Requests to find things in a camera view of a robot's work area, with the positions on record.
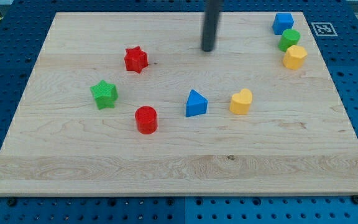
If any white fiducial marker tag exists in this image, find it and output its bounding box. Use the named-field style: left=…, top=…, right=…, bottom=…
left=311, top=22, right=337, bottom=37

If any yellow hexagon block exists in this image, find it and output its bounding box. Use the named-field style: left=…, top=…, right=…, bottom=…
left=283, top=45, right=308, bottom=70

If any black board clamp screw left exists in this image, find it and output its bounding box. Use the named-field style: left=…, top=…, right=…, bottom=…
left=6, top=197, right=17, bottom=207

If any black board clamp screw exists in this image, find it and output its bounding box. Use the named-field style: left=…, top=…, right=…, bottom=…
left=351, top=195, right=358, bottom=205
left=6, top=197, right=17, bottom=207

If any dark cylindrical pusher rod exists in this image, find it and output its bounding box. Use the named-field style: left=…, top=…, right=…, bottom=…
left=201, top=0, right=223, bottom=52

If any red cylinder block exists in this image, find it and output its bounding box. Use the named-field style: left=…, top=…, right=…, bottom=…
left=135, top=106, right=158, bottom=134

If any wooden board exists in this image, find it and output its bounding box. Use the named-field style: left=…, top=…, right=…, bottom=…
left=0, top=12, right=358, bottom=197

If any green cylinder block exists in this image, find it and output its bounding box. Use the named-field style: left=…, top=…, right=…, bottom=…
left=278, top=29, right=301, bottom=52

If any yellow heart block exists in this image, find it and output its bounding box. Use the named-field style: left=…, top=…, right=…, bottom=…
left=229, top=88, right=253, bottom=115

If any black board clamp screw right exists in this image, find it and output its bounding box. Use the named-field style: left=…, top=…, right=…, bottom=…
left=351, top=195, right=358, bottom=205

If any red star block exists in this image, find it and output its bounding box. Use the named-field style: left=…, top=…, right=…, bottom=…
left=124, top=46, right=149, bottom=73

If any blue triangle block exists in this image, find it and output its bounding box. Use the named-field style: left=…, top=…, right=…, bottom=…
left=185, top=90, right=208, bottom=117

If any blue cube block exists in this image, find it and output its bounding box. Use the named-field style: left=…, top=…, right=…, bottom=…
left=272, top=12, right=295, bottom=35

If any green star block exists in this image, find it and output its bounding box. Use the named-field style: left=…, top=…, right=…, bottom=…
left=90, top=80, right=119, bottom=110

